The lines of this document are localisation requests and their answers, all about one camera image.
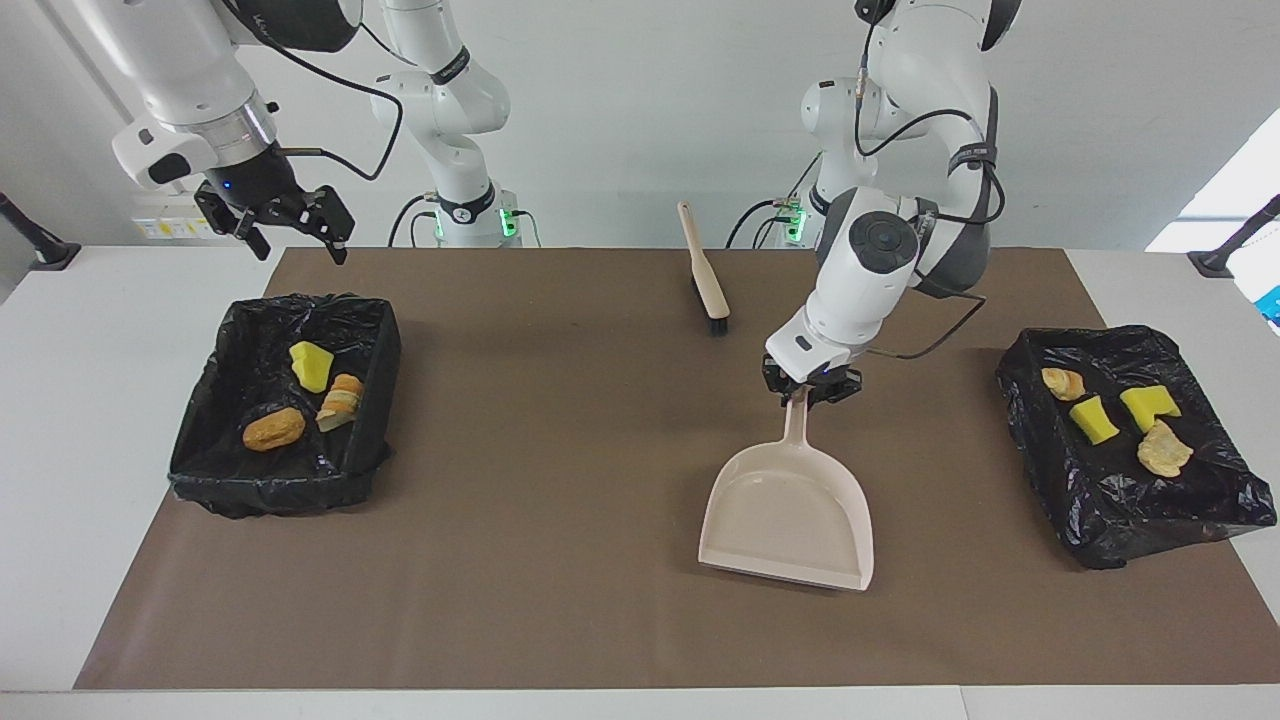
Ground white wall cable conduit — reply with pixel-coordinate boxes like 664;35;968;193
38;0;121;111

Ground beige plastic dustpan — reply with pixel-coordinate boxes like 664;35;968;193
697;384;877;594

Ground brown bread-like trash piece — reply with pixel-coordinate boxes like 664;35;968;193
242;406;307;453

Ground black clamp stand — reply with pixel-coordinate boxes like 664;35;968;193
1187;193;1280;279
0;192;81;271

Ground black base power cable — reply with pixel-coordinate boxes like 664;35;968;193
725;198;801;249
388;193;543;248

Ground yellow sponge piece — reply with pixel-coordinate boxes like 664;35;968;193
1068;394;1121;447
289;340;337;395
1118;384;1183;434

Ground white wall socket box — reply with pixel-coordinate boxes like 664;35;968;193
132;192;238;241

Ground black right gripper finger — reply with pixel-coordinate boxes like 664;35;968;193
193;182;274;264
300;185;358;268

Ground dark left arm cable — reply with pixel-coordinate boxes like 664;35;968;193
853;0;1007;362

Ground beige hand brush black bristles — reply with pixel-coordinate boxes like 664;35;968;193
676;200;732;337

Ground brown paper table mat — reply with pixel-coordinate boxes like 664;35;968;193
75;247;1280;691

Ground black bag lined bin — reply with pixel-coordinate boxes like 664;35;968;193
167;292;403;519
995;324;1279;571

